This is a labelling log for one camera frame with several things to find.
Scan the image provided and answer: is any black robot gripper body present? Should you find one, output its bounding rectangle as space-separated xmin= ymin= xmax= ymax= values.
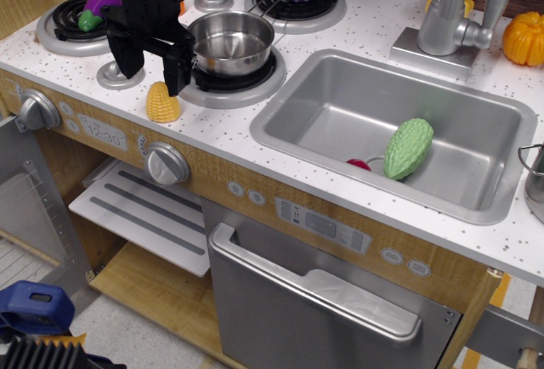
xmin=102 ymin=0 xmax=195 ymax=57

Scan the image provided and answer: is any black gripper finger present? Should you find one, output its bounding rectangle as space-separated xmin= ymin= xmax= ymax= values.
xmin=108 ymin=37 xmax=145 ymax=79
xmin=162 ymin=50 xmax=194 ymax=97

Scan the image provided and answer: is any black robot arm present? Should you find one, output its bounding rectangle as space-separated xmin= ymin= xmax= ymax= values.
xmin=101 ymin=0 xmax=196 ymax=96

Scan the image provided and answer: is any front right stove burner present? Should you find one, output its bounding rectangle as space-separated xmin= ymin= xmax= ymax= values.
xmin=179 ymin=48 xmax=286 ymax=110

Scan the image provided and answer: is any stove burner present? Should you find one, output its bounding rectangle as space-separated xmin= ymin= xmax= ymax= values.
xmin=244 ymin=0 xmax=347 ymax=35
xmin=37 ymin=0 xmax=110 ymax=57
xmin=179 ymin=48 xmax=286 ymax=110

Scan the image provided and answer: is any yellow toy corn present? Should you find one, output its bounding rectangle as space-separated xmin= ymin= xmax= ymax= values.
xmin=145 ymin=82 xmax=181 ymax=123

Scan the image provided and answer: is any stainless steel pan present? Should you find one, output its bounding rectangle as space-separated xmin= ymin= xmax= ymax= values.
xmin=188 ymin=9 xmax=275 ymax=77

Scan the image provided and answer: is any front left stove burner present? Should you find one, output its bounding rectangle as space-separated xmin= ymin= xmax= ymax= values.
xmin=37 ymin=0 xmax=110 ymax=57

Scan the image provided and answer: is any back right stove burner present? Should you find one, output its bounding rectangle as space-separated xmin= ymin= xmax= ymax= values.
xmin=244 ymin=0 xmax=347 ymax=35

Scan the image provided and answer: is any silver stovetop knob front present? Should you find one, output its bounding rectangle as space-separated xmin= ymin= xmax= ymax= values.
xmin=96 ymin=60 xmax=145 ymax=90

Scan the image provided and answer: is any silver stovetop knob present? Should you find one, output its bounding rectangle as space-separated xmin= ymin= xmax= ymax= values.
xmin=194 ymin=0 xmax=234 ymax=13
xmin=96 ymin=60 xmax=145 ymax=90

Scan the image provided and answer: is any purple toy eggplant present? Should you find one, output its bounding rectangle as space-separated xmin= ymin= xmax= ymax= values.
xmin=77 ymin=0 xmax=122 ymax=32

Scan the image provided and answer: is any silver stovetop knob middle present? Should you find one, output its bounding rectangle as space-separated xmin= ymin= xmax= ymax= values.
xmin=194 ymin=0 xmax=234 ymax=13

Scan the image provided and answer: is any oven clock display panel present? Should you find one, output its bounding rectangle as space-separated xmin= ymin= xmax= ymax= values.
xmin=76 ymin=113 xmax=128 ymax=151

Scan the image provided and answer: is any right silver oven knob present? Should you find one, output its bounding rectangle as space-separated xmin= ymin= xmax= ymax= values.
xmin=144 ymin=141 xmax=190 ymax=186

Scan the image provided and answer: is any silver oven knob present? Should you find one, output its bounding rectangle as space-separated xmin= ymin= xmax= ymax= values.
xmin=144 ymin=141 xmax=190 ymax=186
xmin=19 ymin=88 xmax=61 ymax=130

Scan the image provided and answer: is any left silver oven knob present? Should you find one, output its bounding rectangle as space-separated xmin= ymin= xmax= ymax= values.
xmin=19 ymin=88 xmax=61 ymax=130

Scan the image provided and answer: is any white oven rack shelf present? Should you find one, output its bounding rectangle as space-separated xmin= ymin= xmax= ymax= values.
xmin=69 ymin=159 xmax=210 ymax=277

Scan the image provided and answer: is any grey toy sink basin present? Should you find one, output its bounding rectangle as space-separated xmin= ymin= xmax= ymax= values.
xmin=250 ymin=49 xmax=537 ymax=224

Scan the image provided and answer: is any open oven door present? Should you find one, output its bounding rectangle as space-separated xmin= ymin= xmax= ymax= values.
xmin=1 ymin=116 xmax=91 ymax=295

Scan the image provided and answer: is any red toy vegetable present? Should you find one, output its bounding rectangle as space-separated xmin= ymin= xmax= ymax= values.
xmin=347 ymin=159 xmax=371 ymax=172

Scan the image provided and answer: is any green toy bitter melon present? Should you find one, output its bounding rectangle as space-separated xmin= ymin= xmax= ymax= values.
xmin=383 ymin=118 xmax=434 ymax=180

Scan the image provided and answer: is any silver dishwasher door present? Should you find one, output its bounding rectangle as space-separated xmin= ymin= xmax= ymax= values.
xmin=203 ymin=201 xmax=462 ymax=369

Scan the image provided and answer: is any dishwasher control panel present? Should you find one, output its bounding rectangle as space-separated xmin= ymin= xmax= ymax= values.
xmin=275 ymin=197 xmax=372 ymax=254

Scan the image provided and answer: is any blue clamp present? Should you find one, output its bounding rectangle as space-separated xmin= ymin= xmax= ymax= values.
xmin=1 ymin=281 xmax=76 ymax=336

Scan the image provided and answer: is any silver toy faucet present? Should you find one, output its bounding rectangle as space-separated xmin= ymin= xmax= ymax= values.
xmin=389 ymin=0 xmax=509 ymax=81

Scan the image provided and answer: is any yellow toy behind faucet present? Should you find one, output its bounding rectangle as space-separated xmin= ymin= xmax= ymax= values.
xmin=425 ymin=0 xmax=474 ymax=18

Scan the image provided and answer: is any orange toy pumpkin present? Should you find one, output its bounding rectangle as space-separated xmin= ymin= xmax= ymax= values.
xmin=502 ymin=11 xmax=543 ymax=66

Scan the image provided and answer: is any silver metal pot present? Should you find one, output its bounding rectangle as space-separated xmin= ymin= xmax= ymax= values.
xmin=518 ymin=144 xmax=544 ymax=222

